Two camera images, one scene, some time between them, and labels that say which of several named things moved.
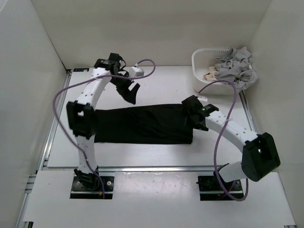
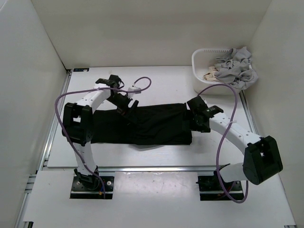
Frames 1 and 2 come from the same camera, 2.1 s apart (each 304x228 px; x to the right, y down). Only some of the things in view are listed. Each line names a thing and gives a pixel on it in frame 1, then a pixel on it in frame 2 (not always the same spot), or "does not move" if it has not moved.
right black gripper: (200, 127) does not move
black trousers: (160, 124) does not move
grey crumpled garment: (234, 66) does not move
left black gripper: (130, 96) -> (130, 113)
